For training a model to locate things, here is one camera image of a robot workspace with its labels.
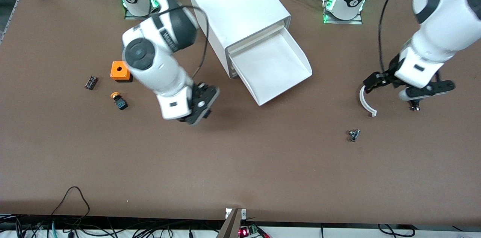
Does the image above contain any white curved plastic arc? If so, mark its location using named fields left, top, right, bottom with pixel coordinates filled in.
left=359, top=85, right=378, bottom=117

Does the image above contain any orange box with hole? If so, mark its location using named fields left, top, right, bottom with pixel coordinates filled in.
left=110, top=61, right=133, bottom=83

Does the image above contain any circuit board with red light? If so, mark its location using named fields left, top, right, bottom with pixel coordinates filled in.
left=237, top=224, right=260, bottom=238

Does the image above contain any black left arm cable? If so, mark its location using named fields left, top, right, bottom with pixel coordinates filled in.
left=377, top=0, right=481, bottom=74

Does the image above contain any orange push button switch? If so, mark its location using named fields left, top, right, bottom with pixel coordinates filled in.
left=110, top=92, right=129, bottom=111

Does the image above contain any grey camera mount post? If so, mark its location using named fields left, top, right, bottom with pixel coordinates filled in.
left=216, top=208, right=247, bottom=238

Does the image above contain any black looped cable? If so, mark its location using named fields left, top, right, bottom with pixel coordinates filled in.
left=50, top=186, right=91, bottom=228

